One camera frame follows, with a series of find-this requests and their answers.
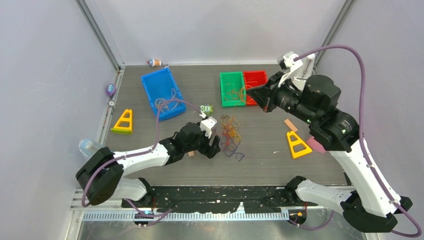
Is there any green plastic bin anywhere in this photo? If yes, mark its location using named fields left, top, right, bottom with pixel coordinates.
left=219, top=71, right=247, bottom=108

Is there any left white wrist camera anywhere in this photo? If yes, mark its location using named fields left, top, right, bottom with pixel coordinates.
left=199, top=112, right=218, bottom=139

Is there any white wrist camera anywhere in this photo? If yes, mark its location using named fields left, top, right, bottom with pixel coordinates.
left=277, top=51, right=306, bottom=91
left=199, top=112, right=218, bottom=139

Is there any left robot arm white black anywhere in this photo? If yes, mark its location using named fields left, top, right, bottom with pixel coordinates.
left=75, top=117, right=221, bottom=207

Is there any yellow triangle block left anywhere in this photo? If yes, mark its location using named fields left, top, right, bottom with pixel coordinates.
left=110, top=109, right=133, bottom=135

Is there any yellow triangle block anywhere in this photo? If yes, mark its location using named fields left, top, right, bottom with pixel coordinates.
left=286, top=131, right=313, bottom=159
left=110, top=109, right=133, bottom=135

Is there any wooden block right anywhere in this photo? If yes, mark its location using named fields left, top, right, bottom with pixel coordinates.
left=284, top=119, right=298, bottom=133

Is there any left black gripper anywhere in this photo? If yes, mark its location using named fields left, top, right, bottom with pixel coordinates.
left=184, top=127, right=220, bottom=158

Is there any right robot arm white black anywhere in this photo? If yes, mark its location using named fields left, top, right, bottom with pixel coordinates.
left=246, top=72, right=413, bottom=233

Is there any white metronome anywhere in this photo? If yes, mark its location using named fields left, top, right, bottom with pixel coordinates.
left=295, top=53, right=316, bottom=91

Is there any aluminium rail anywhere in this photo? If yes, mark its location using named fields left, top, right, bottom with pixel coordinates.
left=70, top=188, right=332, bottom=222

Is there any clear plastic container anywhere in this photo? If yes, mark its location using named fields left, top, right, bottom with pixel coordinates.
left=78, top=138, right=104, bottom=161

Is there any yellow triangle block right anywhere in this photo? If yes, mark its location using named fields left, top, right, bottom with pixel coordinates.
left=286, top=131, right=313, bottom=159

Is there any blue plastic bin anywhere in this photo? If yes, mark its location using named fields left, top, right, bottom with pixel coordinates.
left=140, top=67, right=187, bottom=121

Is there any red plastic bin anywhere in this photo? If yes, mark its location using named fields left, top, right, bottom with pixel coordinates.
left=241, top=70, right=268, bottom=106

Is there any purple round toy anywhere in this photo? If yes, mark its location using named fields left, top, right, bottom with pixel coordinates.
left=106, top=83, right=117, bottom=97

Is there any yellow cable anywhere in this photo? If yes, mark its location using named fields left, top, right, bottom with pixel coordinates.
left=154, top=87, right=243, bottom=145

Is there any pink metronome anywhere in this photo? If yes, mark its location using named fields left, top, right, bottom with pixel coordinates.
left=306, top=136, right=326, bottom=154

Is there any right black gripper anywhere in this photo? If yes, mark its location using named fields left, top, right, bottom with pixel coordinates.
left=246, top=71, right=318, bottom=126

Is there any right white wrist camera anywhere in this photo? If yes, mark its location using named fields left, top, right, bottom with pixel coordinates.
left=277, top=51, right=306, bottom=91

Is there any green monster toy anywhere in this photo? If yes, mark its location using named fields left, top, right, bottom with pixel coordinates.
left=199, top=104, right=214, bottom=115

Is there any small figurine toy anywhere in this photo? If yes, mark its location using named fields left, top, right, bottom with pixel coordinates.
left=146, top=58, right=162, bottom=67

